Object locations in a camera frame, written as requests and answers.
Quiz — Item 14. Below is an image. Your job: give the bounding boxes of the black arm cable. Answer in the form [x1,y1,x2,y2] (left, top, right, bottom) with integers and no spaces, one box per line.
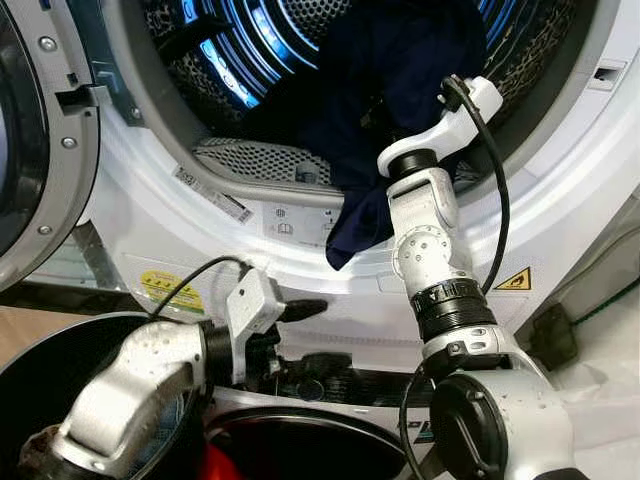
[150,255,251,321]
[398,75,513,480]

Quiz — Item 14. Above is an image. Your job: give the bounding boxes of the silver washing machine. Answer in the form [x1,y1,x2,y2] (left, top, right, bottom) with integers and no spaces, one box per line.
[200,350,481,480]

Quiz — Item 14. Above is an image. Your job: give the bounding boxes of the black drum paddle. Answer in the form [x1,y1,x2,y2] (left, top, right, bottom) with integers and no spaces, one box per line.
[150,15,226,61]

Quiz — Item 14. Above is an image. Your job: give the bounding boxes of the round dryer door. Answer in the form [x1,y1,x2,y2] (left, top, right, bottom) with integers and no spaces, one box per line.
[0,0,101,293]

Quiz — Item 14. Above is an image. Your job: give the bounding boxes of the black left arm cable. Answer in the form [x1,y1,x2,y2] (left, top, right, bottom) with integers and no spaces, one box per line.
[150,255,251,321]

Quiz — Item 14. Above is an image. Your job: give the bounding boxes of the white instruction sticker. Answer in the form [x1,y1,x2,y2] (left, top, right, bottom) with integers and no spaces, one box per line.
[262,200,341,246]

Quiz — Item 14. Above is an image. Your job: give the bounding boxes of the green cable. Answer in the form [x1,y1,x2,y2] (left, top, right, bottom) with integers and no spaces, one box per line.
[570,285,640,326]

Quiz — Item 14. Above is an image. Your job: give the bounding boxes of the grey perforated lint filter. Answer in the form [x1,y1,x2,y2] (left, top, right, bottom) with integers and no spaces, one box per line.
[192,137,481,196]

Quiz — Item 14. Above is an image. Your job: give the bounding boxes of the yellow triangle warning sticker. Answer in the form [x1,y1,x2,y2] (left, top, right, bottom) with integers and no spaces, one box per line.
[493,267,534,292]

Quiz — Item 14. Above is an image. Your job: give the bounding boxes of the round washing machine door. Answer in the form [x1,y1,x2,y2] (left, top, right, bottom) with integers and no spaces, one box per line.
[205,405,426,480]

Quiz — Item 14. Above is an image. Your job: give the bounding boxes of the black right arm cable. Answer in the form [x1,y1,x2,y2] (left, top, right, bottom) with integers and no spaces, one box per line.
[398,75,513,480]

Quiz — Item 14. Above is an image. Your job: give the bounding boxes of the white plastic sheet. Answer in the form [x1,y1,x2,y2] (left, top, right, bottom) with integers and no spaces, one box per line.
[550,320,640,480]

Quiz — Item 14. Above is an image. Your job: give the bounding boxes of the black laundry basket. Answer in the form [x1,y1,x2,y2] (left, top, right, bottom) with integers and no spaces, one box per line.
[0,312,216,480]

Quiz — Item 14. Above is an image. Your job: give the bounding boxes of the yellow energy label sticker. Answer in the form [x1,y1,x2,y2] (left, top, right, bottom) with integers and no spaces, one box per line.
[140,268,206,313]

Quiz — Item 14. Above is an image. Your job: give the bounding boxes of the dark wall bracket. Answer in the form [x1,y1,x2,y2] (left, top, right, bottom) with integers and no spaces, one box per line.
[528,303,579,371]

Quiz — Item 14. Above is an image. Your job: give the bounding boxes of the white barcode label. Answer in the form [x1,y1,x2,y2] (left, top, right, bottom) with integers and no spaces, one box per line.
[172,165,253,223]

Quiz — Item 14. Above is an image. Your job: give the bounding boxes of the white tumble dryer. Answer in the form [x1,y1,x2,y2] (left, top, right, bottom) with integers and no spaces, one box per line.
[20,0,640,376]

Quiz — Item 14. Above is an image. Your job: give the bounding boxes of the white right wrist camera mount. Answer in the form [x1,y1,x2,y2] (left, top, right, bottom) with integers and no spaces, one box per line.
[378,77,504,176]

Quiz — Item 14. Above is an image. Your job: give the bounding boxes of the navy blue garment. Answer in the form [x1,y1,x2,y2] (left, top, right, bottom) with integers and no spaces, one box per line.
[300,0,491,271]

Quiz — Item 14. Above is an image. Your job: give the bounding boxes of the round washer control knob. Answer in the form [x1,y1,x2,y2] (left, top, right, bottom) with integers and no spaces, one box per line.
[297,378,326,401]

